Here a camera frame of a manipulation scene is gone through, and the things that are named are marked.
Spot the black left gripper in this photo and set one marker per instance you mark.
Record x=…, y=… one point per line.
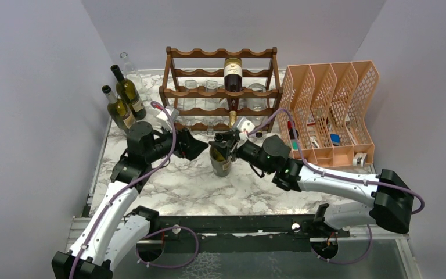
x=187, y=145

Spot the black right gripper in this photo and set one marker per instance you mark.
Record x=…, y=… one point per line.
x=228, y=138

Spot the green wine bottle white label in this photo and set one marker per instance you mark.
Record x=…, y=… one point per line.
x=118, y=110

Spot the green wine bottle cream label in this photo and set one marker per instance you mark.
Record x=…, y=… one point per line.
x=129, y=93

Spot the clear glass bottle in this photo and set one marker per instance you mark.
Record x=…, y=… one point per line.
x=131, y=71

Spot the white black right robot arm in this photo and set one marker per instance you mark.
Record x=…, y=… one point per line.
x=381, y=199

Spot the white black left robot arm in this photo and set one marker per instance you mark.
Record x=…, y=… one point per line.
x=104, y=242

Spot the clear bottle in lower rack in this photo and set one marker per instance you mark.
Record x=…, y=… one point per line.
x=257, y=104

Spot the brown wooden wine rack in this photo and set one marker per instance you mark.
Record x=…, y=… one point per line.
x=171, y=92

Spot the clear glass in rack middle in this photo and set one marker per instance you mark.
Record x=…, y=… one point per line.
x=209, y=105

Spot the dark bottle gold foil neck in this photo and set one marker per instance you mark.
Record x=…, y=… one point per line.
x=233, y=74

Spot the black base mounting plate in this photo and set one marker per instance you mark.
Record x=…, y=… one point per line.
x=231, y=234

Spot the orange plastic file organizer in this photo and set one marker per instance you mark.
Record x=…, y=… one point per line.
x=328, y=103

